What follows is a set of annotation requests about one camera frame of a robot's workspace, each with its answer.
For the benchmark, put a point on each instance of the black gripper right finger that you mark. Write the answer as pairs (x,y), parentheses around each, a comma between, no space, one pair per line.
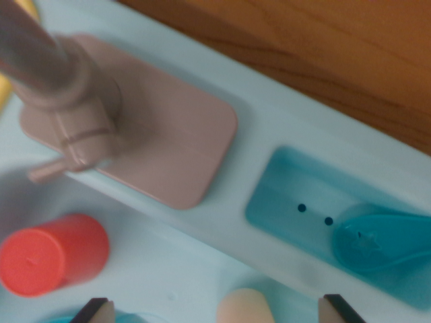
(336,313)

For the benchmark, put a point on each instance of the red toy tumbler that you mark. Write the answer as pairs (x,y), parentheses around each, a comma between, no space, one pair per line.
(33,259)

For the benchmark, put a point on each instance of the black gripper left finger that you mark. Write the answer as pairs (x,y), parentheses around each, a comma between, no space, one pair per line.
(97,313)

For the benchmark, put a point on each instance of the cream detergent bottle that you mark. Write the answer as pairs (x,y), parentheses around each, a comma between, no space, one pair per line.
(242,309)

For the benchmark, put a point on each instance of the grey toy faucet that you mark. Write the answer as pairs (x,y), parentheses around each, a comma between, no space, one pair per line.
(168,134)

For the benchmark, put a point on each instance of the teal slotted spoon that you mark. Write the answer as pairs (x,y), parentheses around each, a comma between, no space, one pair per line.
(370,235)

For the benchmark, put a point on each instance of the light blue toy sink unit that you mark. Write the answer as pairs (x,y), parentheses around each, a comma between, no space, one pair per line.
(269,128)

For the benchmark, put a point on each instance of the yellow plastic dish rack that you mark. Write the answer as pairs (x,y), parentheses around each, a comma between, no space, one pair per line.
(4,94)

